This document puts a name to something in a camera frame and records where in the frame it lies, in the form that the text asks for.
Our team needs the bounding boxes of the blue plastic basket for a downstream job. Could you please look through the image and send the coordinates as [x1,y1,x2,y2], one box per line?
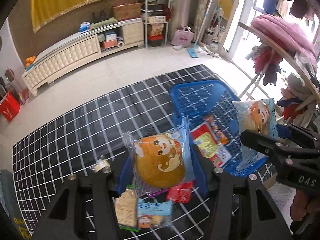
[170,79,272,180]

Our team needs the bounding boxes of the bear bread snack pack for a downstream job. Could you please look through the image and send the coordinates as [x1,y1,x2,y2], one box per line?
[124,116,195,197]

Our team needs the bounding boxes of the cream tv cabinet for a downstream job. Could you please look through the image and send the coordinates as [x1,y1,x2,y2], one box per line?
[22,18,144,96]

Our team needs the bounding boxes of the wooden drying rack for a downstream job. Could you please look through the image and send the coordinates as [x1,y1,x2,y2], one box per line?
[237,21,320,120]

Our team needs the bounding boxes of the green cracker pack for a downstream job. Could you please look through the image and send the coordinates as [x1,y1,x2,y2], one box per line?
[114,185,139,231]

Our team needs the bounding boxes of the pink tote bag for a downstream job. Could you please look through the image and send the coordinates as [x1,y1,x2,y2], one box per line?
[171,25,195,47]

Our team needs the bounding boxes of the red small snack packet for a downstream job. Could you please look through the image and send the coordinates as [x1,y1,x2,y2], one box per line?
[167,181,194,204]

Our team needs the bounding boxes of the brown cardboard box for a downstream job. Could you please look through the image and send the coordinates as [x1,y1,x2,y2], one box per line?
[113,3,141,21]

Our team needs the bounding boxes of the small blue bear snack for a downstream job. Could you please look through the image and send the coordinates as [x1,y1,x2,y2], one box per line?
[137,199,173,229]

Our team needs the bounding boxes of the purple snack packet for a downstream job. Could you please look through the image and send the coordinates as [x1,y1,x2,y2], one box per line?
[148,189,169,198]

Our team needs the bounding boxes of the black white grid mat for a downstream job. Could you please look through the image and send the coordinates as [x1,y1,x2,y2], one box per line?
[11,64,276,240]

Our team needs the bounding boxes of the red paper bag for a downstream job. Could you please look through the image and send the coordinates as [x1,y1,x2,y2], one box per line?
[0,91,20,122]

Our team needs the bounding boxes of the blue flat mop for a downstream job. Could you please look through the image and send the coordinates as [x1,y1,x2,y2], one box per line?
[187,0,213,59]

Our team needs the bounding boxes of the oranges on cabinet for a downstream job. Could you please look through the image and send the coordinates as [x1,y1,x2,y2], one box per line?
[24,56,36,68]

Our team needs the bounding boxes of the red yellow snack pack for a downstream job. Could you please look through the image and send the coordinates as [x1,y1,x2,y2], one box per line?
[191,114,231,167]

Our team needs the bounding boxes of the pink quilt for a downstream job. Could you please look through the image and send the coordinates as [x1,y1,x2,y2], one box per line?
[251,14,318,72]

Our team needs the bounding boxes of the girl cartoon snack pack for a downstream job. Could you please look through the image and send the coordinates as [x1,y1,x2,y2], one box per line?
[232,99,278,171]

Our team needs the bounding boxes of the white metal shelf rack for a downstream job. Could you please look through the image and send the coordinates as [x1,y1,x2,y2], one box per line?
[137,0,172,48]

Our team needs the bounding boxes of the right hand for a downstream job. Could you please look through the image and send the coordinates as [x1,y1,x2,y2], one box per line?
[290,190,318,221]

